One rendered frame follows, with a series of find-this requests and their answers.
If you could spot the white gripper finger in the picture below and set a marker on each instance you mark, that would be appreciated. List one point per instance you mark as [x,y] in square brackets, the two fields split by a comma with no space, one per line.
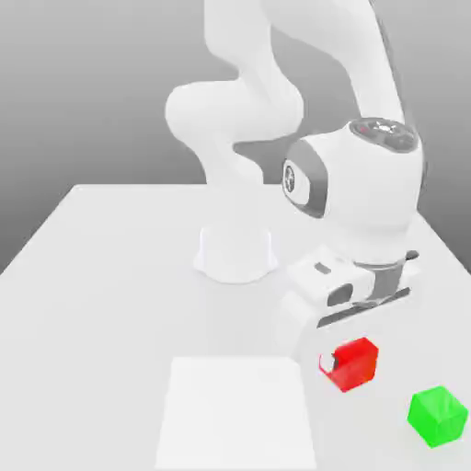
[328,362]

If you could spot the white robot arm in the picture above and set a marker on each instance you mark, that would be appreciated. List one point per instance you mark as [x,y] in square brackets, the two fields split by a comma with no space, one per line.
[371,184]

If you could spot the small green cube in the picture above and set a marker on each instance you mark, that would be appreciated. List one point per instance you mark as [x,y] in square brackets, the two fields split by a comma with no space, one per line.
[438,415]

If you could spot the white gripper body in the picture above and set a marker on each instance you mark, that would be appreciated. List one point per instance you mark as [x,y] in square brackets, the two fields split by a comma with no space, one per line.
[346,329]

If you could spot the small red cube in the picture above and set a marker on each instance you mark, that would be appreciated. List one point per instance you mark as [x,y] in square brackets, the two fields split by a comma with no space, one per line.
[356,364]

